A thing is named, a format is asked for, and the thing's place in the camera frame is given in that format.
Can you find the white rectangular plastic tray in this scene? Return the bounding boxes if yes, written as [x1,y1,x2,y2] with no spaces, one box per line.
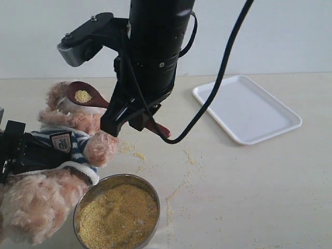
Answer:
[207,75,302,145]

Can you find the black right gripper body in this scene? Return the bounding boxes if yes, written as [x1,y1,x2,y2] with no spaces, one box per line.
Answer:
[113,25,187,114]

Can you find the dark red wooden spoon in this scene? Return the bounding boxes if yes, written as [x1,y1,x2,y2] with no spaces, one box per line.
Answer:
[66,81,157,134]

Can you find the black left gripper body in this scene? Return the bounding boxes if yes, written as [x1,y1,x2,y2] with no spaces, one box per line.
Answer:
[1,120,25,184]

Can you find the round steel bowl of millet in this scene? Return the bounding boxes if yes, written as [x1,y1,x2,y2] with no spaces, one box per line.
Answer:
[73,174,160,248]

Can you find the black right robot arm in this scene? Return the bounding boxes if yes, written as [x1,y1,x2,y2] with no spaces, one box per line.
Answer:
[100,1,198,137]

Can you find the beige teddy bear striped sweater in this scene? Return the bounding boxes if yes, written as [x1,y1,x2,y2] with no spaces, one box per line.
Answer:
[1,81,119,245]

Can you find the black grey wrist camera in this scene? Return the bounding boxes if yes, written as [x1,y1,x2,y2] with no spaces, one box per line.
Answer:
[57,12,129,67]

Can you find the black round cable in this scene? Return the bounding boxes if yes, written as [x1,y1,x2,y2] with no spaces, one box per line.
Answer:
[121,0,255,145]

